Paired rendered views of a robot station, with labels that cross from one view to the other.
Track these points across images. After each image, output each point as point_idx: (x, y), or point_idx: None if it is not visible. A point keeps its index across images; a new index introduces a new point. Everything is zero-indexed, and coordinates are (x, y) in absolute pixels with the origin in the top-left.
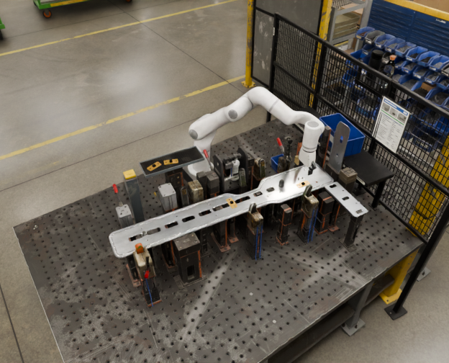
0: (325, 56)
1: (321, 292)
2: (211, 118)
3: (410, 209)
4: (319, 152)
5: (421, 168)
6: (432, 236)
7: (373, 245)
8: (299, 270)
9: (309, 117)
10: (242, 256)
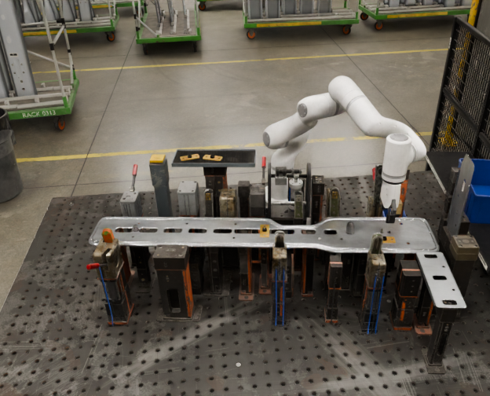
0: None
1: None
2: (289, 119)
3: None
4: (443, 210)
5: None
6: None
7: (477, 380)
8: (329, 364)
9: (404, 131)
10: (261, 314)
